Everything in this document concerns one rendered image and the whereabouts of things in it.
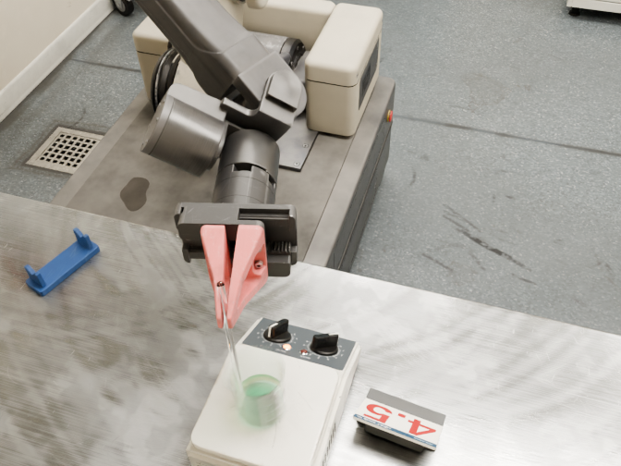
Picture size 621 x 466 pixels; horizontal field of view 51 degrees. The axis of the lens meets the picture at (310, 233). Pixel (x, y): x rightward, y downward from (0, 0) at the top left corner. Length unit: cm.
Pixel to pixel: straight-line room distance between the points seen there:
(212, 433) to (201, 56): 36
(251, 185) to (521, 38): 237
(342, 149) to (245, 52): 101
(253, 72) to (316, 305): 33
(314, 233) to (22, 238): 67
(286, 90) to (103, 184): 105
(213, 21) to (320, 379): 37
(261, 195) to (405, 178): 156
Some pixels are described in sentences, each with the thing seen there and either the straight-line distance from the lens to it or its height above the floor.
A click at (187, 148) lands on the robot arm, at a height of 106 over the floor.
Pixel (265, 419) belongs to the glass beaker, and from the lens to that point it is 64.
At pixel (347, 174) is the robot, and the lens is 158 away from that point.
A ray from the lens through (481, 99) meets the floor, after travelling 249.
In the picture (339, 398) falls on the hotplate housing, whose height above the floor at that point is 82.
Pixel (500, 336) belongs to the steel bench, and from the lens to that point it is 84.
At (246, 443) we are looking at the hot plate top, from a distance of 65.
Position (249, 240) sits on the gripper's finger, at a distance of 52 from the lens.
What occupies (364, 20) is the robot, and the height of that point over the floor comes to 58.
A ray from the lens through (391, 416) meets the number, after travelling 74.
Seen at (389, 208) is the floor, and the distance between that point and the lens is 201.
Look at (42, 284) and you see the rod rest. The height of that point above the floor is 77.
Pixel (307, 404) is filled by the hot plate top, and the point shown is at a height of 84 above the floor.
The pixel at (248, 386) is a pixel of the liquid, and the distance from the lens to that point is 65.
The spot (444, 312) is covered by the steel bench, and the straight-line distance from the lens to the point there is 85.
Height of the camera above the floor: 143
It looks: 48 degrees down
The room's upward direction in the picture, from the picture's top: 1 degrees counter-clockwise
